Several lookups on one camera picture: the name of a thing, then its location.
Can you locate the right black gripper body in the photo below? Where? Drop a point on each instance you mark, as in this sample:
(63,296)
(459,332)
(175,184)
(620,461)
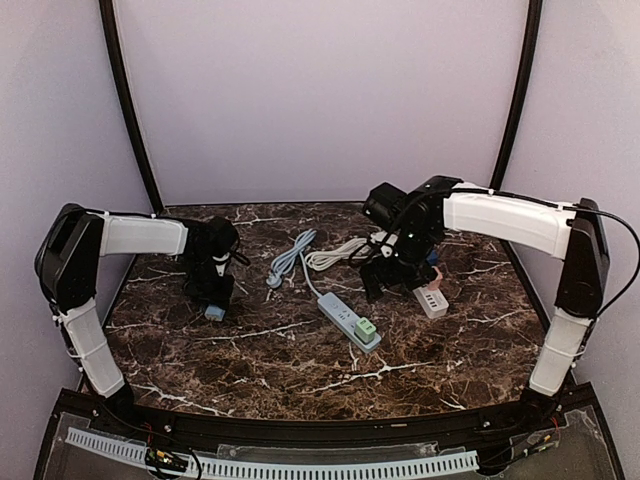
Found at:
(400,275)

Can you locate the left black frame post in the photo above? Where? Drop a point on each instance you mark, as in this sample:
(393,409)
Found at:
(127,107)

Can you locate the black front rail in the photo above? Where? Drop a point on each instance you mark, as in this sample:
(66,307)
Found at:
(484,427)

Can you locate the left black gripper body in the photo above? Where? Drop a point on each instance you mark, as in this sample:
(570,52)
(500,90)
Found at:
(209,288)

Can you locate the pink cube charger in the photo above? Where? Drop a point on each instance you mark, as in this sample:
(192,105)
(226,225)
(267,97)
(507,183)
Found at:
(436,282)

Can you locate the dark blue cube plug adapter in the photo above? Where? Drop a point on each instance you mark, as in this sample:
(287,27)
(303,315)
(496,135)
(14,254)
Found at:
(432,259)

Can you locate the right black frame post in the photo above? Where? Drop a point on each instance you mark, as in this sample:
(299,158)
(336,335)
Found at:
(522,79)

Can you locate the white slotted cable duct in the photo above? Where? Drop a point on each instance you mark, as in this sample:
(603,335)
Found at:
(133,453)

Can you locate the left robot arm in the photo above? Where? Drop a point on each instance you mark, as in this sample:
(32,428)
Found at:
(67,262)

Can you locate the light blue cube charger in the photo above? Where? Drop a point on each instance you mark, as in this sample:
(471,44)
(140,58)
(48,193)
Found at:
(214,313)

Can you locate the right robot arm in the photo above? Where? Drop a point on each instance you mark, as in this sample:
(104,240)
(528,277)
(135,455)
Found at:
(415,222)

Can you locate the green cube charger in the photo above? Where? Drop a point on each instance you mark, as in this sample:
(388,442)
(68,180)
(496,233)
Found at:
(365,330)

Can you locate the white power strip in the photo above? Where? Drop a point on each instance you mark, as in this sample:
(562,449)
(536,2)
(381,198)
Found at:
(432,302)

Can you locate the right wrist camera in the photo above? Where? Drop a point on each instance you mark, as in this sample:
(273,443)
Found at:
(383,204)

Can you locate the light blue power strip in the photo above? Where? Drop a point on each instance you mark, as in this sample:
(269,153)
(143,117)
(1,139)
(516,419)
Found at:
(343,317)

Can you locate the black frame post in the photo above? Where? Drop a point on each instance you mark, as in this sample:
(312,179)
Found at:
(522,79)
(127,107)

